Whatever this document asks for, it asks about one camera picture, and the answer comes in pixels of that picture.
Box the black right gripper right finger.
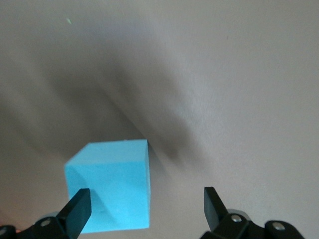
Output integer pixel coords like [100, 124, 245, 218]
[200, 187, 305, 239]

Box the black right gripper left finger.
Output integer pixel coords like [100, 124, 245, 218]
[0, 188, 92, 239]

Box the teal foam cube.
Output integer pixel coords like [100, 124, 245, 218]
[64, 138, 152, 235]

